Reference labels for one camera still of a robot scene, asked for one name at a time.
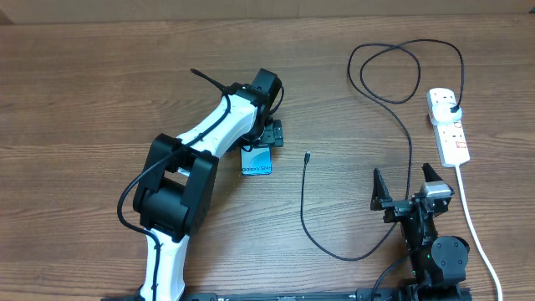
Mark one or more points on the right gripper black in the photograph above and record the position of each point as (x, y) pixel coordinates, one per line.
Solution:
(396, 209)

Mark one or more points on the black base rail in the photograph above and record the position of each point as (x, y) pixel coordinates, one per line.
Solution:
(361, 294)

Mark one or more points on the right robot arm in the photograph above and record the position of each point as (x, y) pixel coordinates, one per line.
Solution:
(438, 262)

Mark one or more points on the white charger adapter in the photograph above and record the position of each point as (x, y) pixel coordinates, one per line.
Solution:
(444, 114)

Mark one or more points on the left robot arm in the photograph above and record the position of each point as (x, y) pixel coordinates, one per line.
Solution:
(173, 192)

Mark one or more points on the white power strip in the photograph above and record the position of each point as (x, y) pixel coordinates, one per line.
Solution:
(450, 139)

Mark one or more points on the Samsung Galaxy smartphone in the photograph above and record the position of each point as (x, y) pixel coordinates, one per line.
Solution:
(256, 162)

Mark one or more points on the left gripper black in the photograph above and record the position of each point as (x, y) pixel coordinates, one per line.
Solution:
(272, 135)

